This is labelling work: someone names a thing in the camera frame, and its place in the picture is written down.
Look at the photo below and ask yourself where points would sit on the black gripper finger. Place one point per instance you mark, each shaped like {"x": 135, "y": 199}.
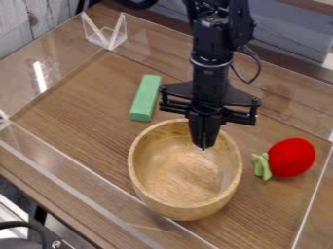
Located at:
{"x": 196, "y": 129}
{"x": 211, "y": 130}

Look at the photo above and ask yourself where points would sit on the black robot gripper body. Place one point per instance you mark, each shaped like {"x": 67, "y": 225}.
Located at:
{"x": 234, "y": 105}

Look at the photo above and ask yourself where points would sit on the green rectangular block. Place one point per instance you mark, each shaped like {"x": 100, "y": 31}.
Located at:
{"x": 144, "y": 100}

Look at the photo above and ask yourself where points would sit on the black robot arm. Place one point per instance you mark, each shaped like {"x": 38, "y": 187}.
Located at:
{"x": 222, "y": 28}

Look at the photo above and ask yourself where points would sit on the brown wooden bowl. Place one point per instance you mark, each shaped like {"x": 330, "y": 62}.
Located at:
{"x": 182, "y": 181}

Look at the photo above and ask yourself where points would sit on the red plush strawberry toy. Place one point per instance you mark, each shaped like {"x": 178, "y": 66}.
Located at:
{"x": 287, "y": 159}

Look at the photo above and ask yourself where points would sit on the grey sofa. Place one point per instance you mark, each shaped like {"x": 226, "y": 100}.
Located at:
{"x": 293, "y": 29}

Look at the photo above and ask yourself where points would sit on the clear acrylic front barrier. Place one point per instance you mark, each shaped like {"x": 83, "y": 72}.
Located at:
{"x": 108, "y": 216}

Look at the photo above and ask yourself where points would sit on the black metal table leg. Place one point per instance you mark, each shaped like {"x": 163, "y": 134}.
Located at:
{"x": 41, "y": 234}

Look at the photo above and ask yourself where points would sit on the clear acrylic corner bracket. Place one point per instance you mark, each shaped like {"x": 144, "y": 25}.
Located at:
{"x": 105, "y": 37}

